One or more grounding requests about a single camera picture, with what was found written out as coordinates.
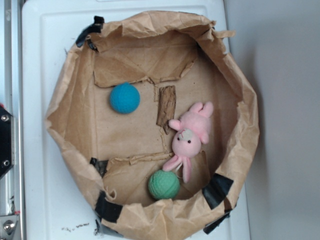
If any blue textured ball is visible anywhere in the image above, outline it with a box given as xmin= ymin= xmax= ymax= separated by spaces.
xmin=109 ymin=82 xmax=140 ymax=114

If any aluminium frame rail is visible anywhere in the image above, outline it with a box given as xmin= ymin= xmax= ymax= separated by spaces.
xmin=0 ymin=0 xmax=27 ymax=240

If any brown wood chip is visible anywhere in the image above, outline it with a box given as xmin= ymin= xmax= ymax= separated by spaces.
xmin=156 ymin=85 xmax=177 ymax=135

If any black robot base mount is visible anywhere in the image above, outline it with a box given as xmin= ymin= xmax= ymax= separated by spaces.
xmin=0 ymin=103 xmax=14 ymax=179

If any green textured ball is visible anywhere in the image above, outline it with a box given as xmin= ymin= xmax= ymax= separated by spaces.
xmin=148 ymin=170 xmax=180 ymax=200

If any pink plush bunny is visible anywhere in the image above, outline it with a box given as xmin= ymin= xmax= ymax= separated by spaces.
xmin=162 ymin=101 xmax=214 ymax=183

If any brown paper bag bin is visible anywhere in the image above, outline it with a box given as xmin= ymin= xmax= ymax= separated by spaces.
xmin=45 ymin=11 xmax=260 ymax=240

